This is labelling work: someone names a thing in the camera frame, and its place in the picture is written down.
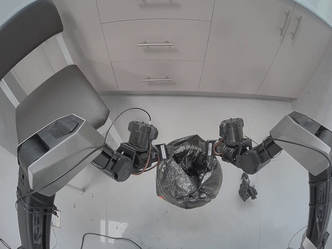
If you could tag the black plastic bag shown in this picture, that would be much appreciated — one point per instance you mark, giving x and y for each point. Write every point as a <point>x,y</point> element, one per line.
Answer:
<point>181,178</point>

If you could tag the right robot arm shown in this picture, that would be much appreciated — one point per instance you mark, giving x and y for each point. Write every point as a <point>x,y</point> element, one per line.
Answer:
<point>298,141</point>

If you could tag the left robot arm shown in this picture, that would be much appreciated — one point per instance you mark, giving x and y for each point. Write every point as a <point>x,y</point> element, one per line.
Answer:
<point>64,154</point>

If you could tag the crumpled black plastic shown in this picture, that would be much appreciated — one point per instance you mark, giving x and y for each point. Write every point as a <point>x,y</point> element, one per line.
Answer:
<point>246,188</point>

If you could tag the beige cabinet with drawers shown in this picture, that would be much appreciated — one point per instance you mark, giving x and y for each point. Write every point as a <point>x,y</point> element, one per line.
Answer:
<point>155,30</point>

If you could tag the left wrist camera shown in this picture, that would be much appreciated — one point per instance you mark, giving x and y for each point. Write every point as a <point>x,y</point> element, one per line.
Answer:
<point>162,151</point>

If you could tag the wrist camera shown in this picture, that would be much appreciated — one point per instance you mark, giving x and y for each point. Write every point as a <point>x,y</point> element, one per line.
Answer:
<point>210,148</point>
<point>162,151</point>

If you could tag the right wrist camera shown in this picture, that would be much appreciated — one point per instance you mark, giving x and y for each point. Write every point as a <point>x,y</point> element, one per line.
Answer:
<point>210,148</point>

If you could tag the grey chair with white frame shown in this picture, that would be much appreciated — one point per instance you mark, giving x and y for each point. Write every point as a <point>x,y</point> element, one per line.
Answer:
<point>59,97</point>

